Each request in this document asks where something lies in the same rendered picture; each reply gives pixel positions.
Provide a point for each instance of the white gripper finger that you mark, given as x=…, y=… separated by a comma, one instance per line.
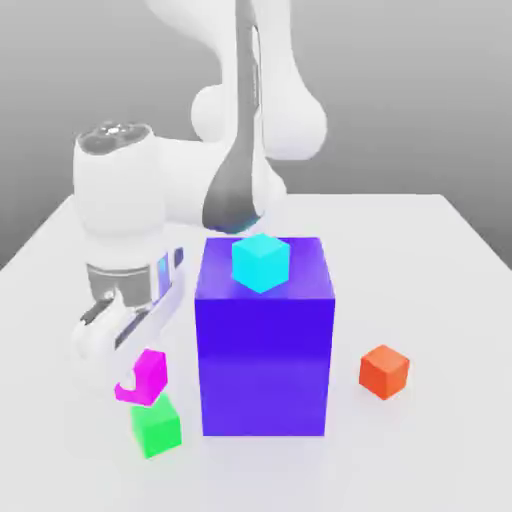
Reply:
x=127, y=378

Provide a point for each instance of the small cyan cube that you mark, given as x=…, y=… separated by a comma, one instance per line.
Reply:
x=260, y=264

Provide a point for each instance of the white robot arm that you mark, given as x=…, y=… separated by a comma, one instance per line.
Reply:
x=120, y=188

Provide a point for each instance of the small orange cube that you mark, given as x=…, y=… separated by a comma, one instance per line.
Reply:
x=384, y=372

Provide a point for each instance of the small green cube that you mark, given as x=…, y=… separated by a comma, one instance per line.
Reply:
x=156, y=430

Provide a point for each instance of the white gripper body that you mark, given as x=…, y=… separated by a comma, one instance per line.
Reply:
x=96, y=340

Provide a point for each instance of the large blue box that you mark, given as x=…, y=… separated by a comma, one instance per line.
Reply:
x=264, y=360

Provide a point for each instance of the small magenta cube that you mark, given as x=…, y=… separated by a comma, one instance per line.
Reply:
x=151, y=374

